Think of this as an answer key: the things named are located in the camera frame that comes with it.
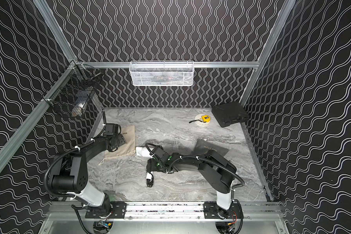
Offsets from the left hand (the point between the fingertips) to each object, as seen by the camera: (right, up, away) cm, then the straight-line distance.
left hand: (118, 139), depth 94 cm
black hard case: (+79, +18, +18) cm, 83 cm away
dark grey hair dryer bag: (+55, -4, 0) cm, 55 cm away
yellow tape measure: (+60, +14, +16) cm, 64 cm away
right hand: (+23, -16, -7) cm, 29 cm away
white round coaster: (+58, +14, +19) cm, 62 cm away
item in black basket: (-19, +17, -11) cm, 28 cm away
